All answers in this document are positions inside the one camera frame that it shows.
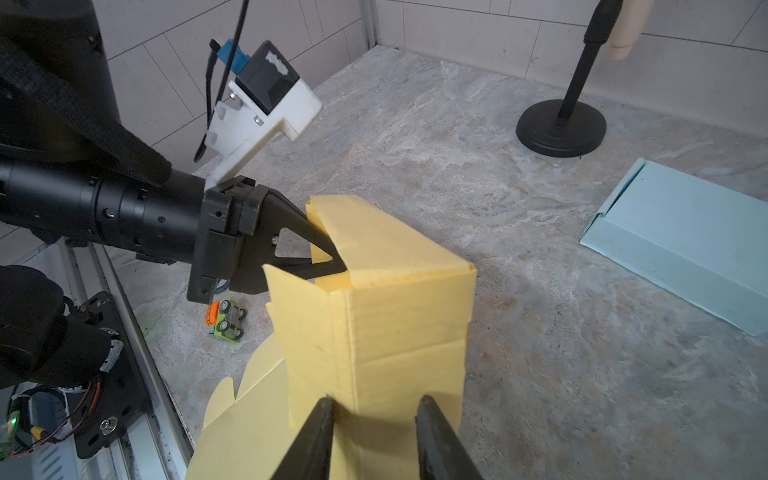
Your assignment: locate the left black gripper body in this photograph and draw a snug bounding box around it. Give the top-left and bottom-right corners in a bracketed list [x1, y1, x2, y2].
[186, 176, 270, 305]

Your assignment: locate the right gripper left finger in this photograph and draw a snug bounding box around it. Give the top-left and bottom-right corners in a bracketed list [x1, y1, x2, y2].
[271, 396, 334, 480]

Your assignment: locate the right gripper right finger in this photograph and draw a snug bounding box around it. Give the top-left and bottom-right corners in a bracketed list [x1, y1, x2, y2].
[416, 395, 483, 480]

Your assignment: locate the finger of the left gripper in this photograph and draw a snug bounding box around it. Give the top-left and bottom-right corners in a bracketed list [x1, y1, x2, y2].
[263, 190, 347, 280]

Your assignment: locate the yellow paper box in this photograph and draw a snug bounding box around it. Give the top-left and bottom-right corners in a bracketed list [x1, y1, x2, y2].
[187, 195, 477, 479]

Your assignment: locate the light blue paper box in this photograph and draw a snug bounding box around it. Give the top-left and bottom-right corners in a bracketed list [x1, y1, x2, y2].
[580, 158, 767, 336]

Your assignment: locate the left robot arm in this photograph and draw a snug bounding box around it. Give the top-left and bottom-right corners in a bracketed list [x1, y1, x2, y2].
[1, 1, 345, 304]

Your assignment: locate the orange green small toy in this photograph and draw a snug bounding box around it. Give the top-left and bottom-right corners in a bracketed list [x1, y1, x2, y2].
[205, 299, 247, 343]

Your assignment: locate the left circuit board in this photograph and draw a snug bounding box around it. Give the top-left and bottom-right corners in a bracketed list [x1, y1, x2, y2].
[1, 380, 102, 461]

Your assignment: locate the beige microphone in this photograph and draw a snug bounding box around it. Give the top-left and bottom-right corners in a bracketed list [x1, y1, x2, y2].
[606, 0, 655, 62]

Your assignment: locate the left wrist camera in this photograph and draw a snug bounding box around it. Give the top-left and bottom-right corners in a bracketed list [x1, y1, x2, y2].
[204, 40, 322, 190]

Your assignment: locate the aluminium mounting rail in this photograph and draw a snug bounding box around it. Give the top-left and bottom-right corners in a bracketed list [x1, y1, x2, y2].
[22, 241, 193, 479]

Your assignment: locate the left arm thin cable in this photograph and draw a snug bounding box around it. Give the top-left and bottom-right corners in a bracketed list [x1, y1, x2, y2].
[193, 0, 252, 164]

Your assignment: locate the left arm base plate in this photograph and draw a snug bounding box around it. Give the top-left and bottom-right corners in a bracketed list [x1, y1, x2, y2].
[74, 291, 151, 460]

